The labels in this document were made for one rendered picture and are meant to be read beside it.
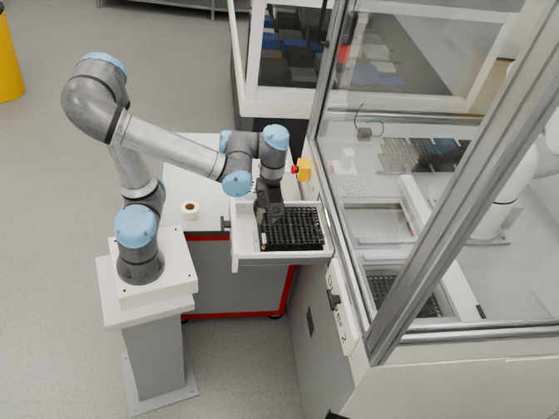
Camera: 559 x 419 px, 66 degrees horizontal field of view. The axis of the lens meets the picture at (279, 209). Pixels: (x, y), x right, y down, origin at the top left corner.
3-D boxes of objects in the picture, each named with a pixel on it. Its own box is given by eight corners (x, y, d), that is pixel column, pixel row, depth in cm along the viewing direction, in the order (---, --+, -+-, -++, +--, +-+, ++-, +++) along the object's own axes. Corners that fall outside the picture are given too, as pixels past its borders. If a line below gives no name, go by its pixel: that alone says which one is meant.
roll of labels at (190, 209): (178, 209, 171) (178, 203, 168) (195, 205, 174) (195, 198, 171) (184, 222, 167) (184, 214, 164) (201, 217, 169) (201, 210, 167)
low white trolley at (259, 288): (168, 331, 216) (157, 230, 162) (173, 236, 258) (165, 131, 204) (283, 326, 226) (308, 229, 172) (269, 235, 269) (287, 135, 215)
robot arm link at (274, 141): (259, 120, 122) (290, 123, 122) (257, 151, 129) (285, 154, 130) (259, 137, 116) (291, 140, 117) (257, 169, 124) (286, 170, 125)
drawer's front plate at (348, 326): (343, 357, 130) (353, 338, 122) (324, 277, 150) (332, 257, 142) (349, 356, 130) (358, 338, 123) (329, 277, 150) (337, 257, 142)
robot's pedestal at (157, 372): (130, 418, 186) (101, 330, 132) (120, 355, 204) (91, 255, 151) (199, 395, 196) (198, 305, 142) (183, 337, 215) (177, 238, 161)
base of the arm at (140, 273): (123, 292, 134) (119, 273, 127) (111, 255, 142) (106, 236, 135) (171, 276, 140) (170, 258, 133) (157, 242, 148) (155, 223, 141)
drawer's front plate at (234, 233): (231, 273, 146) (233, 253, 138) (228, 211, 166) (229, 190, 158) (237, 273, 146) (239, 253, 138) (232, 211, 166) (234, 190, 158)
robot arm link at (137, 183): (126, 233, 138) (52, 78, 98) (136, 199, 148) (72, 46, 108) (164, 230, 138) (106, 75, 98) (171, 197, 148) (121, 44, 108)
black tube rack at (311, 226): (259, 256, 150) (261, 244, 146) (255, 219, 162) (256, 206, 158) (321, 254, 154) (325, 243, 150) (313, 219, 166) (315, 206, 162)
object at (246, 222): (237, 266, 146) (238, 255, 142) (233, 211, 164) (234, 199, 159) (350, 263, 153) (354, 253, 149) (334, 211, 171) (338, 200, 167)
